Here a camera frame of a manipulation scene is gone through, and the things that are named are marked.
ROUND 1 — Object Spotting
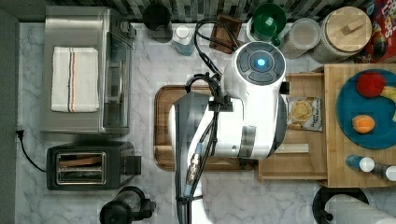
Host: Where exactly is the black two-slot toaster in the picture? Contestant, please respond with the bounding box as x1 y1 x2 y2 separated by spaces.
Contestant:
46 141 141 191

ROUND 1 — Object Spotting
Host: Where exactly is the blue plate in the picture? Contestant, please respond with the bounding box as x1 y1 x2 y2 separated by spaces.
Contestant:
336 69 396 149

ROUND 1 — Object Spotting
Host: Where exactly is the green funnel cup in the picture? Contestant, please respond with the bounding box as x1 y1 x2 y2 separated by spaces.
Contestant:
249 3 287 47

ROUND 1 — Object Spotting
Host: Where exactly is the dark pepper shaker bottle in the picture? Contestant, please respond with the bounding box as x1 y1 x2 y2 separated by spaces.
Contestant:
371 162 396 181

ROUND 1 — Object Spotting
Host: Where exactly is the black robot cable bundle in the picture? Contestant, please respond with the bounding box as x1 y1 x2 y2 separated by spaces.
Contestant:
177 18 242 224

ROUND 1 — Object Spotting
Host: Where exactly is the wooden drawer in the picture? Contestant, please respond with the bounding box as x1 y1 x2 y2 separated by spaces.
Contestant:
255 73 327 181

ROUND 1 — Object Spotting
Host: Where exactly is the white striped folded towel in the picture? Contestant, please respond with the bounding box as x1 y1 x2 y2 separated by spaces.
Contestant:
50 47 99 113

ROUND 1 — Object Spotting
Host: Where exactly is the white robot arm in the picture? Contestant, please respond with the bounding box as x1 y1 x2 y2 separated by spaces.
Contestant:
168 41 289 224

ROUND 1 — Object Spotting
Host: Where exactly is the white-capped blue bottle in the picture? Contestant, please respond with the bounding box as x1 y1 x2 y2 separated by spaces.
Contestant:
172 24 194 56

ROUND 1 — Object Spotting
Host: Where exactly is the yellow banana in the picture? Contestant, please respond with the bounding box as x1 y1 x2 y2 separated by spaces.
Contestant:
380 86 396 122

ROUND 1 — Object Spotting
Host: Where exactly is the clear jar plastic lid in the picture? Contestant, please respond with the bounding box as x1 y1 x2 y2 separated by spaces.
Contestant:
281 18 320 60

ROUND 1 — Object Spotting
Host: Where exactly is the jar with wooden lid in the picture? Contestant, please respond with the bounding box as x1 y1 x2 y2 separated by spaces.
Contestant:
311 7 372 63

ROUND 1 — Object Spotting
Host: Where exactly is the wooden drawer cabinet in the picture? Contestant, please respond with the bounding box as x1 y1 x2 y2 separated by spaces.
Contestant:
324 63 395 188

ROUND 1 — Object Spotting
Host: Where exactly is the stainless steel toaster oven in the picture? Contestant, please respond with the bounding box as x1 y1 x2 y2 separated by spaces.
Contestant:
41 7 135 134

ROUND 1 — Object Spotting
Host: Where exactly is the red apple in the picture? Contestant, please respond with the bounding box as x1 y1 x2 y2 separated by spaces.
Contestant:
356 73 386 98

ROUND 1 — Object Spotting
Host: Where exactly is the black paper towel holder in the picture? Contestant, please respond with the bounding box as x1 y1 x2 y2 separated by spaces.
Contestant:
312 187 369 224

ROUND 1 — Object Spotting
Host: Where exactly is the snack packet in drawer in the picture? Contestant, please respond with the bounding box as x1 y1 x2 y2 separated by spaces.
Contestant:
287 97 322 132

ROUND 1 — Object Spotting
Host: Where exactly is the paper towel roll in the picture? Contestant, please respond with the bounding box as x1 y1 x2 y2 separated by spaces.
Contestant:
325 194 396 224

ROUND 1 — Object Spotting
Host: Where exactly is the black toaster power cord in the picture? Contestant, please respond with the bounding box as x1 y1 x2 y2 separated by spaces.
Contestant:
16 129 48 173

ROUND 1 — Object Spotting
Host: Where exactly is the colourful cereal box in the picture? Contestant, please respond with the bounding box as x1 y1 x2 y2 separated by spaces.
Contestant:
354 0 396 63

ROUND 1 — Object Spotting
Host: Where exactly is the orange fruit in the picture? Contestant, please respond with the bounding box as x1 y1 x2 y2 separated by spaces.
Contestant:
352 115 375 134

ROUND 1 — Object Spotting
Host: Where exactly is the black cup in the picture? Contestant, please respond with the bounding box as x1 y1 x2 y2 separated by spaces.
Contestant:
143 4 173 43

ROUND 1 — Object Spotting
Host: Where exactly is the wooden cutting board tray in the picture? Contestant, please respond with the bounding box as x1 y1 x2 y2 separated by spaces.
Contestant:
153 85 258 172

